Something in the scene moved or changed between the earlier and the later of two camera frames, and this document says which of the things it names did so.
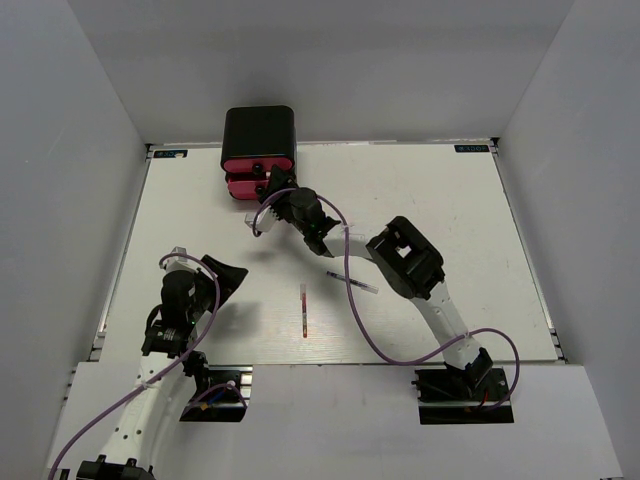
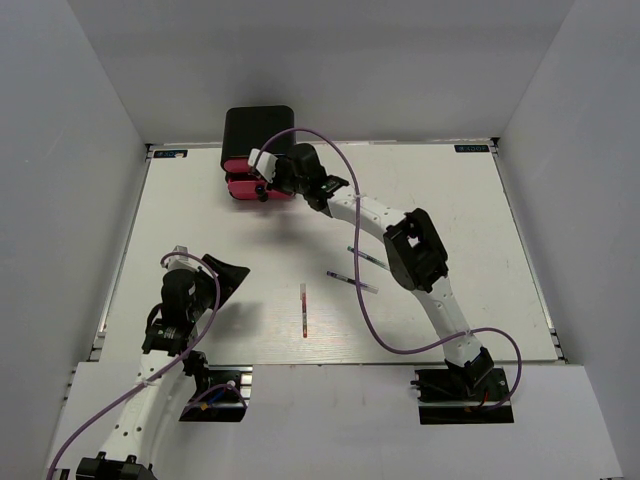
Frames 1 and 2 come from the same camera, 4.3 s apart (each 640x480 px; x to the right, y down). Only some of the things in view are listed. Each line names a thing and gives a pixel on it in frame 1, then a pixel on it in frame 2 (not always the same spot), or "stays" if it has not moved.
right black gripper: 281,180 → 280,166
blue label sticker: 471,148 stays
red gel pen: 304,309 stays
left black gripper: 229,277 stays
